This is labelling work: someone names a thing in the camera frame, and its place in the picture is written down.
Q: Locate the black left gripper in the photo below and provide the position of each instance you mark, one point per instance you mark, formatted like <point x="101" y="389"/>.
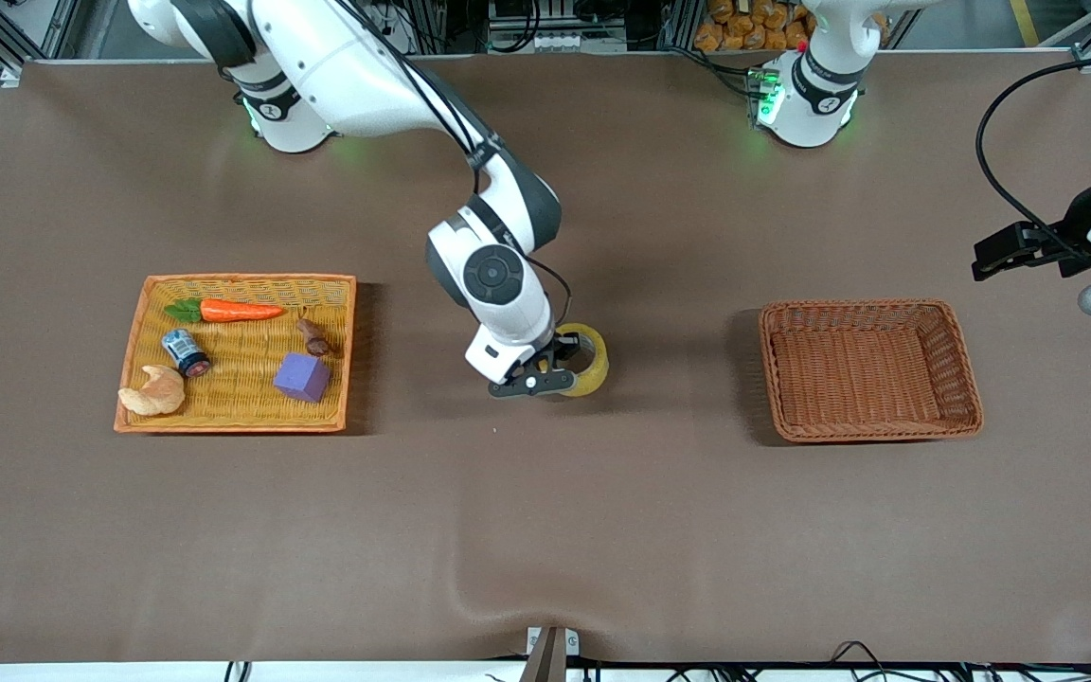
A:
<point x="1079" y="233"/>

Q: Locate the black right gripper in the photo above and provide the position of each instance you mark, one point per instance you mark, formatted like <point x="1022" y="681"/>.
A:
<point x="565" y="352"/>

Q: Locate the yellow packing tape roll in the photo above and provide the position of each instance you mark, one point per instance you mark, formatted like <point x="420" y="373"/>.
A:
<point x="599" y="365"/>

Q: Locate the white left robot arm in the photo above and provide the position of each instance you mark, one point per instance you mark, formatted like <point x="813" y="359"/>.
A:
<point x="806" y="114"/>

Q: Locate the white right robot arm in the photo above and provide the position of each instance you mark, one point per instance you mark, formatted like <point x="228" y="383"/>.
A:
<point x="347" y="66"/>

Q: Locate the large table cover sheet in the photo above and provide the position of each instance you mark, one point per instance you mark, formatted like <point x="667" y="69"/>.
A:
<point x="545" y="511"/>

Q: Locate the brown wicker basket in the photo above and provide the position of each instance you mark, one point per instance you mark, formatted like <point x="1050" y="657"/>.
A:
<point x="867" y="379"/>

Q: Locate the small brown toy figure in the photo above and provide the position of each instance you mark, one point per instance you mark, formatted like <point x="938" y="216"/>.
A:
<point x="313" y="339"/>

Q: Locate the purple foam cube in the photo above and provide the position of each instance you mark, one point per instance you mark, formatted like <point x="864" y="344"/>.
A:
<point x="301" y="377"/>

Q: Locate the orange toy carrot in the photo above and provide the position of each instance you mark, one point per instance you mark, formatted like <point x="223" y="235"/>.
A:
<point x="238" y="311"/>

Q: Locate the yellow woven tray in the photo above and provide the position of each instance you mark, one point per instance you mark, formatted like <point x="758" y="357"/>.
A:
<point x="233" y="409"/>

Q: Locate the white power strip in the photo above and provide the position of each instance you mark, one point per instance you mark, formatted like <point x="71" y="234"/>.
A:
<point x="394" y="28"/>
<point x="557" y="42"/>

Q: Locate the small blue white can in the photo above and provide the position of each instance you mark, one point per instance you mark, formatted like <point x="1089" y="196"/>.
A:
<point x="184" y="350"/>

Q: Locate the orange snack bag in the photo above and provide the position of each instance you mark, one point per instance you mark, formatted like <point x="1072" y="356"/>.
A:
<point x="744" y="33"/>

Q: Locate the toy croissant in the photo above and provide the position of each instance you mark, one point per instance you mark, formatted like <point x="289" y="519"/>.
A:
<point x="157" y="396"/>

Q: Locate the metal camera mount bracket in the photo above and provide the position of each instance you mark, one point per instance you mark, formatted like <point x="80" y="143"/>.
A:
<point x="550" y="654"/>

